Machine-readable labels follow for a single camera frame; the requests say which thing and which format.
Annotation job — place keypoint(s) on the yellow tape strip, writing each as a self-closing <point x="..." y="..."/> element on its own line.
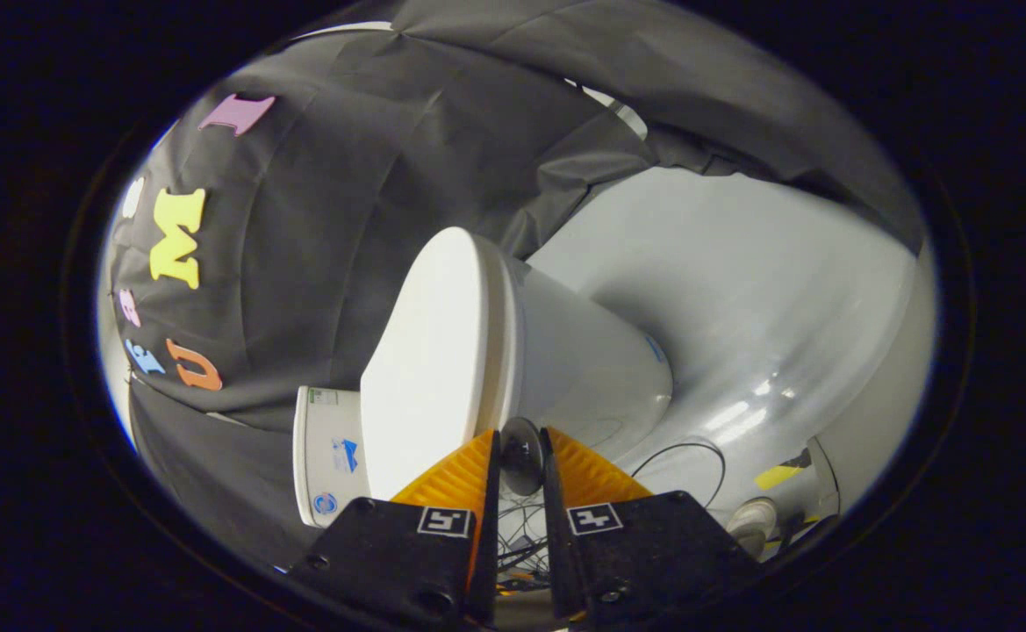
<point x="778" y="477"/>

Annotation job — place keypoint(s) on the grey toilet lid pull tab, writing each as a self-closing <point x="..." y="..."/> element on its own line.
<point x="521" y="452"/>

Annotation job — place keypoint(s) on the white toilet lid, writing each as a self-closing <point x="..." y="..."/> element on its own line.
<point x="429" y="369"/>

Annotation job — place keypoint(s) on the black backdrop cloth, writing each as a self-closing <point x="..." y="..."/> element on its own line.
<point x="319" y="263"/>

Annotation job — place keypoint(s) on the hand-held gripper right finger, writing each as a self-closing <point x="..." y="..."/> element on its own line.
<point x="644" y="562"/>

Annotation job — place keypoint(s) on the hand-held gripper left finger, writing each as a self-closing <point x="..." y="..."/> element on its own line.
<point x="390" y="562"/>

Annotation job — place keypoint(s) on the white round object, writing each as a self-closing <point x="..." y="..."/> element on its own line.
<point x="751" y="518"/>

